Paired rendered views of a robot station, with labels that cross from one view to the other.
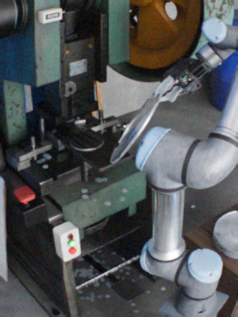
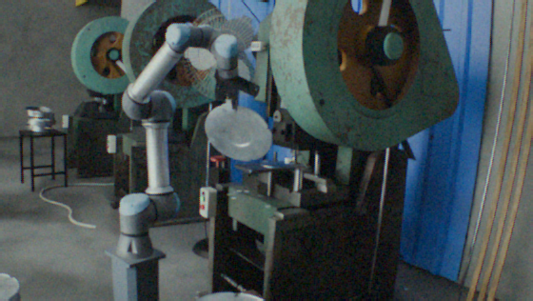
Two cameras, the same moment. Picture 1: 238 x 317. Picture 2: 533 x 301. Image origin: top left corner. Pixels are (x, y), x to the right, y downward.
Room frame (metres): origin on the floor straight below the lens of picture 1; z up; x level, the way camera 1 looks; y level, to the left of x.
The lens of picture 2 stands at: (1.48, -1.89, 1.17)
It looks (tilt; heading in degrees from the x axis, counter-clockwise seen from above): 9 degrees down; 92
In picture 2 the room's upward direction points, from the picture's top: 4 degrees clockwise
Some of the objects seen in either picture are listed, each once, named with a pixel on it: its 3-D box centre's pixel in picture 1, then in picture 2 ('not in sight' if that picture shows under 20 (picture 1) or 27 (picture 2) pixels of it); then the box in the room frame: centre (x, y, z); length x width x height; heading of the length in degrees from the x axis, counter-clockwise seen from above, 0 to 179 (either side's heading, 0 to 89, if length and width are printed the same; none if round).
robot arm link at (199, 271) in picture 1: (201, 272); (135, 212); (0.91, -0.26, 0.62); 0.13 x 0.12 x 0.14; 57
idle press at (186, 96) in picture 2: not in sight; (198, 110); (0.74, 1.77, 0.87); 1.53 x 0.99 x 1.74; 37
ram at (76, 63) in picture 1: (71, 71); (292, 109); (1.50, 0.17, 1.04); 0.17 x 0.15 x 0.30; 39
